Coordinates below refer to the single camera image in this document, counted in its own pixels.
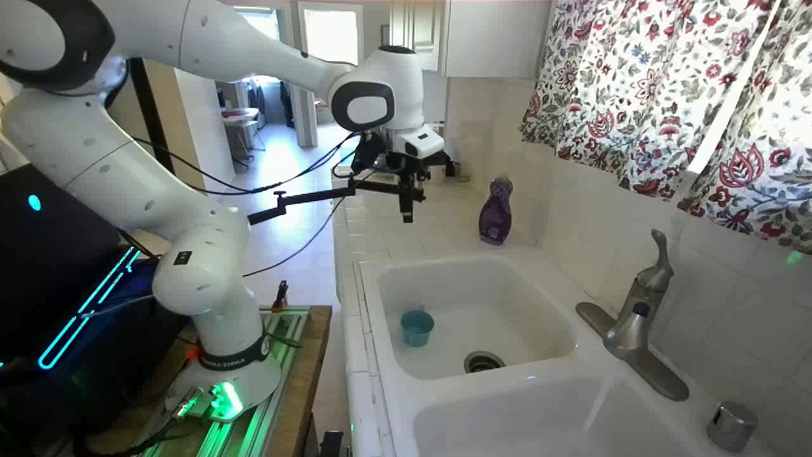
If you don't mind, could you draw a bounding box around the purple dish soap bottle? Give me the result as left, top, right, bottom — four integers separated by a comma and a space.
478, 175, 516, 248

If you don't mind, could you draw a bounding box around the round metal sink cap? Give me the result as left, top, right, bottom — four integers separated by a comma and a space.
707, 398, 761, 455

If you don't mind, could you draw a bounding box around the brushed metal faucet handle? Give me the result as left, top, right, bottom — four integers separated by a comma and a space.
634, 225, 678, 296

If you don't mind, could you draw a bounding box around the small black table clamp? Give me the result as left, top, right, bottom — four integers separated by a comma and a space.
268, 279, 291, 312

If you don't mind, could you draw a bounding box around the floral patterned curtain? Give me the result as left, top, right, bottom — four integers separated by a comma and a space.
517, 0, 812, 251

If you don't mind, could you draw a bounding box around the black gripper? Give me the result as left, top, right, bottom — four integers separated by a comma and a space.
352, 128, 459, 225

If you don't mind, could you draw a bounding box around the large ringed sink drain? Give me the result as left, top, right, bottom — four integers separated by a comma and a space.
462, 348, 508, 375

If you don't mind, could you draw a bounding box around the thin black cable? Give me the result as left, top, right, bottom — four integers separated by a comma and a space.
240, 195, 350, 279

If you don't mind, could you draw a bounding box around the white double basin sink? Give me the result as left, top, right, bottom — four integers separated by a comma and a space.
333, 248, 763, 457

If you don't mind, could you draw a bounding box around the black computer case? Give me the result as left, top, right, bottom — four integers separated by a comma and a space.
0, 162, 194, 427

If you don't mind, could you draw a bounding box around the long black cable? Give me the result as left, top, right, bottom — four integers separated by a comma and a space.
129, 130, 364, 197

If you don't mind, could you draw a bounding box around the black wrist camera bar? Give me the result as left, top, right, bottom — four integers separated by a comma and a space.
346, 168, 430, 197

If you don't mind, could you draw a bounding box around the small blue cup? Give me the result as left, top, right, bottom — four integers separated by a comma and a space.
398, 307, 437, 351

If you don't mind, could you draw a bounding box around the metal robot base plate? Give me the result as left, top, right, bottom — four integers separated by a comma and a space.
138, 307, 312, 457

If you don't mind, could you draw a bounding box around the thin black rod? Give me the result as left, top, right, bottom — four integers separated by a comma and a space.
247, 185, 357, 229

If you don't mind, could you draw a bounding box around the black vertical post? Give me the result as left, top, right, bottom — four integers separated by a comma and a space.
126, 59, 177, 175

